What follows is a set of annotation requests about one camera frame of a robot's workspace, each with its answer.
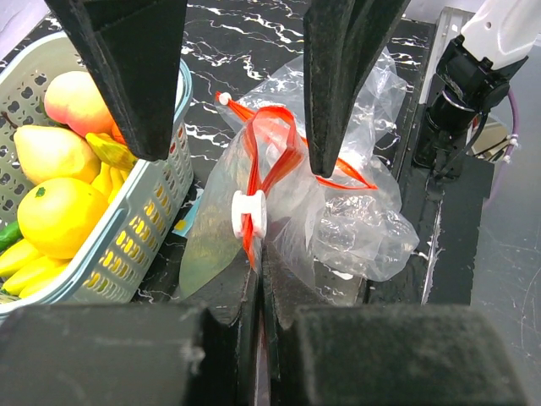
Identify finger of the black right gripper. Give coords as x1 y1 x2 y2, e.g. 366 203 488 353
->
46 0 187 161
303 0 410 178

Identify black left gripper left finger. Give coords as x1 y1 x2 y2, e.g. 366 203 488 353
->
1 265 259 405

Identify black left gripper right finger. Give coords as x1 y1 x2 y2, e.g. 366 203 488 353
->
262 246 527 405

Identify clear zip top bag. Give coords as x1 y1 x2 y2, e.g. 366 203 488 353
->
179 92 377 298

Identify clear zip bag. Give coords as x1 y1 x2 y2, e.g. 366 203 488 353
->
245 52 418 284
179 92 377 298

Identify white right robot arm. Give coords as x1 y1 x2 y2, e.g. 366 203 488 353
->
48 1 540 177

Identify orange peach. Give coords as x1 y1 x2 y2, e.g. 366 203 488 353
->
44 71 113 138

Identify yellow pear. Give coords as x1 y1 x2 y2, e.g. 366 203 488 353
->
14 124 101 185

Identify yellow bananas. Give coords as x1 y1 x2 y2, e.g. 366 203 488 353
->
1 133 137 299

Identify yellow lemon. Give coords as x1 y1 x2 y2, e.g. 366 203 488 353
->
17 178 108 259

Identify green cucumber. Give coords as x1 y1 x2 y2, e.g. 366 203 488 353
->
0 221 22 252

